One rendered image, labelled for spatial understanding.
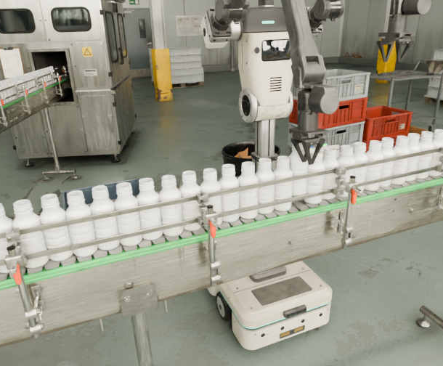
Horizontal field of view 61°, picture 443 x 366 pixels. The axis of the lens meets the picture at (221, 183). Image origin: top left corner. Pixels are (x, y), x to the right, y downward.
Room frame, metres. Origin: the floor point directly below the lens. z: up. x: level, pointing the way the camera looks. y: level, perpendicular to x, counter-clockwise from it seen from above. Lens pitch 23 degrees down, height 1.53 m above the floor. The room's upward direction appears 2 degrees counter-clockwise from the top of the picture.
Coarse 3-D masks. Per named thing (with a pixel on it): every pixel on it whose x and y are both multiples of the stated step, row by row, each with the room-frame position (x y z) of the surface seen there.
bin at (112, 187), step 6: (126, 180) 1.44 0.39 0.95; (132, 180) 1.44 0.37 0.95; (138, 180) 1.45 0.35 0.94; (96, 186) 1.39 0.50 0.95; (108, 186) 1.40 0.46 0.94; (114, 186) 1.41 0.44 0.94; (132, 186) 1.44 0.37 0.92; (138, 186) 1.45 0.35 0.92; (66, 192) 1.34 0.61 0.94; (84, 192) 1.37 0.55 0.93; (90, 192) 1.38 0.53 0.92; (108, 192) 1.40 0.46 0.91; (114, 192) 1.41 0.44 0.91; (132, 192) 1.44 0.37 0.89; (138, 192) 1.45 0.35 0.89; (66, 198) 1.34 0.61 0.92; (84, 198) 1.37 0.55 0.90; (90, 198) 1.38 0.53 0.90; (114, 198) 1.41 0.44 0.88; (66, 204) 1.32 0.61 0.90; (102, 330) 0.88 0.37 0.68
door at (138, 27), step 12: (132, 12) 12.82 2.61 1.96; (144, 12) 12.95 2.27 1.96; (132, 24) 12.80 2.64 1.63; (144, 24) 12.94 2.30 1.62; (132, 36) 12.79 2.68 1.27; (144, 36) 12.92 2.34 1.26; (132, 48) 12.77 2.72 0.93; (144, 48) 12.91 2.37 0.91; (132, 60) 12.75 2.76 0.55; (144, 60) 12.90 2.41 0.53; (132, 72) 12.74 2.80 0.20; (144, 72) 12.88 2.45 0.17
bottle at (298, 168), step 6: (300, 144) 1.06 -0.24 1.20; (294, 150) 1.07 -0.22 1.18; (288, 156) 1.08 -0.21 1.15; (294, 156) 1.06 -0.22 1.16; (294, 162) 1.05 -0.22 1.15; (300, 162) 1.05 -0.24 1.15; (306, 162) 1.06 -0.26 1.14; (294, 168) 1.05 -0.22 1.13; (300, 168) 1.05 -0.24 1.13; (306, 168) 1.06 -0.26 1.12; (294, 174) 1.05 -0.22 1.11; (300, 174) 1.05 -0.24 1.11; (300, 180) 1.05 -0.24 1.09; (306, 180) 1.06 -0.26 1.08; (294, 186) 1.05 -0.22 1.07; (300, 186) 1.04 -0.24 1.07; (306, 186) 1.06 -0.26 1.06; (294, 192) 1.05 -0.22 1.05; (300, 192) 1.04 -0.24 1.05
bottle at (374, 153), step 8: (376, 144) 1.16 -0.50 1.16; (368, 152) 1.17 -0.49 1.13; (376, 152) 1.16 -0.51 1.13; (368, 160) 1.16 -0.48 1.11; (368, 168) 1.16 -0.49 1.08; (376, 168) 1.15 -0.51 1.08; (368, 176) 1.15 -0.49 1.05; (376, 176) 1.15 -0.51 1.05; (368, 184) 1.15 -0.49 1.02; (376, 184) 1.15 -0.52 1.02
